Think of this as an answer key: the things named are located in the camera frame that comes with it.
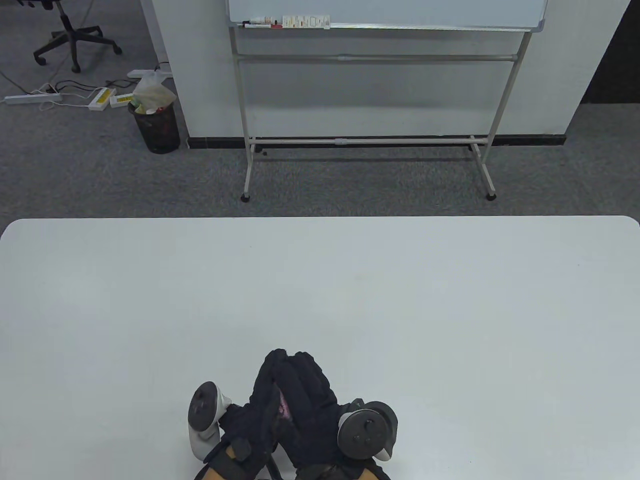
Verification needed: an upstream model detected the person's left hand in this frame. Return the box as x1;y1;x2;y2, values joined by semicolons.
217;349;289;459

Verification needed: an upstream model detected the white power strip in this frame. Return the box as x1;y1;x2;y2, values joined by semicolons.
4;92;63;105

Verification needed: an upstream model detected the white whiteboard eraser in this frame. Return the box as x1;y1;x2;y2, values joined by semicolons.
282;15;331;30

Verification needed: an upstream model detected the person's right hand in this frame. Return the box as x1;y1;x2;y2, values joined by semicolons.
278;351;352;469

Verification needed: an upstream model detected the person's left forearm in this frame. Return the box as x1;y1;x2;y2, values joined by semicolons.
194;442;268;480

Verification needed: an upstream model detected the white plastic bag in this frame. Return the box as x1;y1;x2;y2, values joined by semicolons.
131;72;177;115

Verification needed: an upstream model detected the dark grey tracking controller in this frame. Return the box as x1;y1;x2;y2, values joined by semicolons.
336;401;400;462
188;381;234;461

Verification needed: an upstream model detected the black office chair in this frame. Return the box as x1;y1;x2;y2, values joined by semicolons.
15;0;123;74

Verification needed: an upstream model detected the whiteboard on metal stand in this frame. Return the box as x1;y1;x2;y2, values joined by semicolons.
227;0;548;202

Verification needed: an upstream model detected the black floor cable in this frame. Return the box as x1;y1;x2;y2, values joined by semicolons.
54;78;132;97

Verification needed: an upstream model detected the black mesh waste bin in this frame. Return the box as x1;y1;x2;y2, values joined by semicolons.
127;100;181;155

